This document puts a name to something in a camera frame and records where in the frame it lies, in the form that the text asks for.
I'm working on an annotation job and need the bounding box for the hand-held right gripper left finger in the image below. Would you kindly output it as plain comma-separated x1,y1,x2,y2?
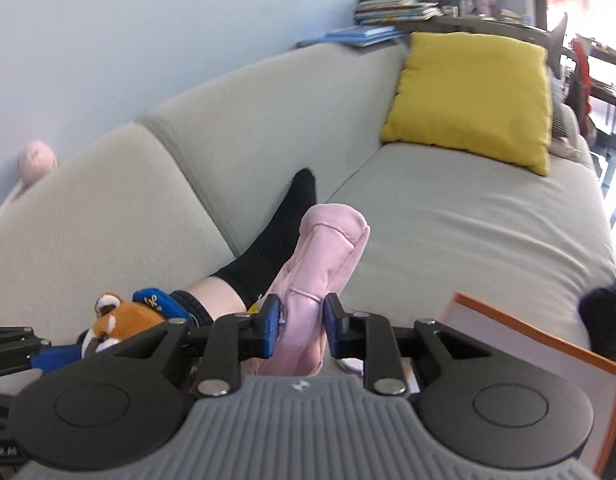
98,294,283,397

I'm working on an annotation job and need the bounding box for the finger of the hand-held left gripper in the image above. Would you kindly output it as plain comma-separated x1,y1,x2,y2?
0,326,83,380

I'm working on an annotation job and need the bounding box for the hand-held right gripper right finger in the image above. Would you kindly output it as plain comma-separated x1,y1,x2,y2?
323,292,495,396

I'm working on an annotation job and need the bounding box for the pink fabric pouch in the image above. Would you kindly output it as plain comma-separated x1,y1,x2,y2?
258,203,371,376

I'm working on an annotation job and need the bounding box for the red panda plush toy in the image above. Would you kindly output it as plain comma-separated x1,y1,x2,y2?
79,287,191,361

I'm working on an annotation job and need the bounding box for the orange cardboard box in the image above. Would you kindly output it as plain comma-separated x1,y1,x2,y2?
440,291,616,478

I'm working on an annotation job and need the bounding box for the person's left leg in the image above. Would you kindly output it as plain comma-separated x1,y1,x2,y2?
170,169,319,328

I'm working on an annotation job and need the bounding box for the person's leg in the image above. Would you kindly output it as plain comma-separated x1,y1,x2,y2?
170,169,319,328
578,270,616,363

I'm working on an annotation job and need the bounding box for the beige fabric sofa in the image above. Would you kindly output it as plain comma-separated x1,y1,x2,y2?
0,37,616,361

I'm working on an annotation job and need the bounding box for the pink plush toy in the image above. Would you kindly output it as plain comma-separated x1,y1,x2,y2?
2,140,58,206

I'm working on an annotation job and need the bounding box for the yellow pillow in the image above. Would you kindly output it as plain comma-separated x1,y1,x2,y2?
379,31,554,177

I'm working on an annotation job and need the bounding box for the person's right leg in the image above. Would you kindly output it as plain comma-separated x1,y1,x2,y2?
578,270,616,363

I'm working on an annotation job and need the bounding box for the blue book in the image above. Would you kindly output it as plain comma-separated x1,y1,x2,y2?
324,24,406,47

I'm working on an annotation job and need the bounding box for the grey checked cushion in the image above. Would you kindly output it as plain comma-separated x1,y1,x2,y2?
550,102,574,141

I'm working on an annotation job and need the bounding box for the stack of books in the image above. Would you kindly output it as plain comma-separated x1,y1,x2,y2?
354,0,443,26

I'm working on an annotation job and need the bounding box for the grey desk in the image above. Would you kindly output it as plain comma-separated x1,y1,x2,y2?
395,12,559,43

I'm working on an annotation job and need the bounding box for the red garment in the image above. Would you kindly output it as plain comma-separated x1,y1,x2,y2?
570,40,596,136

